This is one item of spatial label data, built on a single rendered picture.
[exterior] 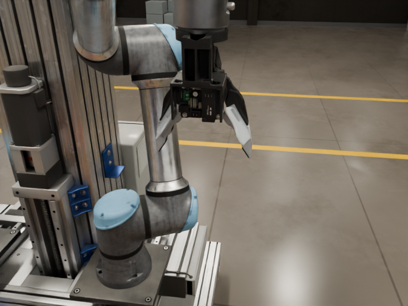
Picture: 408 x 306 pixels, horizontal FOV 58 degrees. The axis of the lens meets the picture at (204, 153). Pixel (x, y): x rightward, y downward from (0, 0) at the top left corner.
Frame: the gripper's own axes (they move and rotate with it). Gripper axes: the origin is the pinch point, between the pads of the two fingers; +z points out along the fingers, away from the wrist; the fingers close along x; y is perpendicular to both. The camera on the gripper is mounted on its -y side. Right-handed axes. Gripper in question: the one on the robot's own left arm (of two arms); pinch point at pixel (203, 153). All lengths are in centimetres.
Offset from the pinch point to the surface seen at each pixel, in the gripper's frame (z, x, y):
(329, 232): 152, 70, -174
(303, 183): 152, 57, -242
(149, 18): 78, -216, -714
